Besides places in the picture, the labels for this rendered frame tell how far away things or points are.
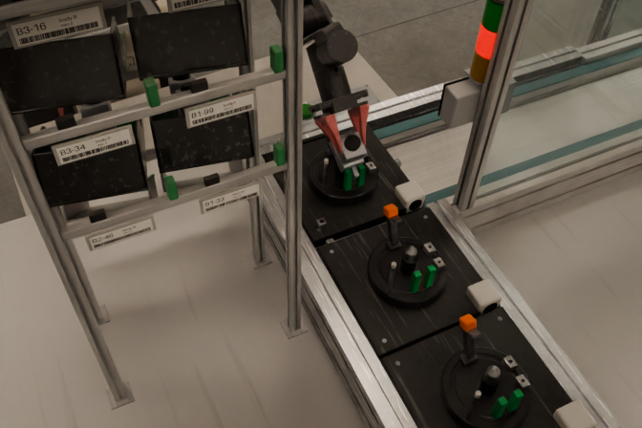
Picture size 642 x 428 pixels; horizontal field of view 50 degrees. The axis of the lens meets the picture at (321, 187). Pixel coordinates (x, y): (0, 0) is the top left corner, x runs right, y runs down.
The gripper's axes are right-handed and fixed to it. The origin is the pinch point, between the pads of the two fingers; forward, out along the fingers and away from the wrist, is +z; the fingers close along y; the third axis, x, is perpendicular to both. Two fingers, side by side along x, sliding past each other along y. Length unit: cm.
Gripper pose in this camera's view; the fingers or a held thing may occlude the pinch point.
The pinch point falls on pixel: (351, 145)
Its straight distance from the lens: 129.8
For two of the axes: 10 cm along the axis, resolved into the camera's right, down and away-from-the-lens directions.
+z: 2.9, 9.5, 0.9
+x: -3.0, 0.0, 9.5
